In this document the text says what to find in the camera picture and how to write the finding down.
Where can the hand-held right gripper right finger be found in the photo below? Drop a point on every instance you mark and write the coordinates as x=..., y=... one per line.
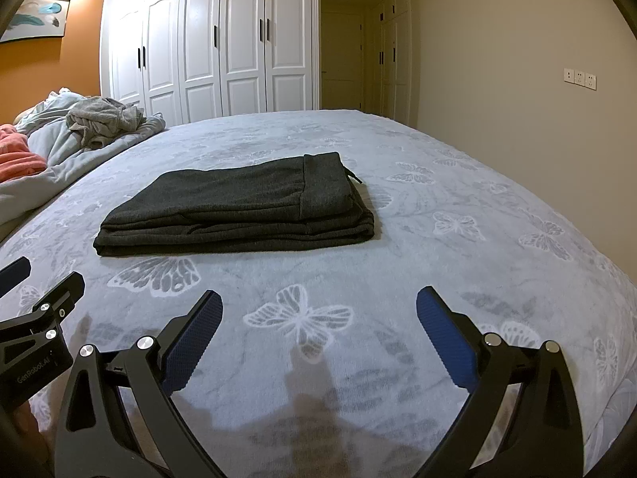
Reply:
x=443, y=331

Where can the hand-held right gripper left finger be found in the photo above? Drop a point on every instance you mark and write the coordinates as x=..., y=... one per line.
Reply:
x=194, y=343

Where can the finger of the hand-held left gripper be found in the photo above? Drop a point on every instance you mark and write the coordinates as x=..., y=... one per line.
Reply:
x=12, y=274
x=64, y=294

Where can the dark grey pants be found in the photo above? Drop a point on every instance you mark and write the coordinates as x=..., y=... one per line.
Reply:
x=224, y=209

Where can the grey butterfly print blanket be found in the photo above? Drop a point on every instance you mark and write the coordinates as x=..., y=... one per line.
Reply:
x=448, y=259

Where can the coral pink cloth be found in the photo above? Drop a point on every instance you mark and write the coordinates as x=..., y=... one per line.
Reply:
x=15, y=154

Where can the light grey duvet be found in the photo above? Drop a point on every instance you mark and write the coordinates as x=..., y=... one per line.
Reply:
x=64, y=152

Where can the crumpled grey garment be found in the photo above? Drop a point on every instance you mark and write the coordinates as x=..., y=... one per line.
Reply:
x=102, y=119

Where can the white wardrobe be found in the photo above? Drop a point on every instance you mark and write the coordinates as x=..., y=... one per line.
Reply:
x=199, y=59

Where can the beige hallway cabinet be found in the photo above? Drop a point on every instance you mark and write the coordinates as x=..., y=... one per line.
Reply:
x=393, y=55

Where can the beige hallway door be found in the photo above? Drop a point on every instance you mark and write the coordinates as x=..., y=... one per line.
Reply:
x=341, y=59

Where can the framed feather wall picture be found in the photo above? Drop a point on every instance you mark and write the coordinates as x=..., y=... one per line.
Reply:
x=40, y=17

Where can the white wall socket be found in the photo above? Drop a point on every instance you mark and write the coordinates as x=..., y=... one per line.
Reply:
x=569, y=74
x=580, y=77
x=590, y=81

